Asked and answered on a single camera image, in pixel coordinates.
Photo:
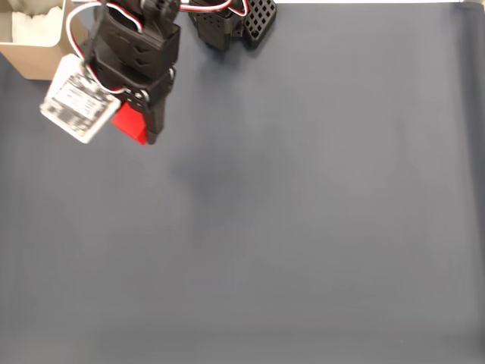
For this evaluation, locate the white foam padding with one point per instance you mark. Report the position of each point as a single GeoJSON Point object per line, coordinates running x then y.
{"type": "Point", "coordinates": [34, 30]}

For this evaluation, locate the gray table mat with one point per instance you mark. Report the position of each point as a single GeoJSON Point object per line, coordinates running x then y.
{"type": "Point", "coordinates": [303, 227]}

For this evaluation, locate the tan open box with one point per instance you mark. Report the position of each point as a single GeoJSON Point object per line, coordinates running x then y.
{"type": "Point", "coordinates": [38, 60]}

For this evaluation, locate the red cube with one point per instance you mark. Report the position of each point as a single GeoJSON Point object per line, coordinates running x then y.
{"type": "Point", "coordinates": [130, 121]}

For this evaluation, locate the camera board on white mount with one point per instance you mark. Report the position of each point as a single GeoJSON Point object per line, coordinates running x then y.
{"type": "Point", "coordinates": [76, 102]}

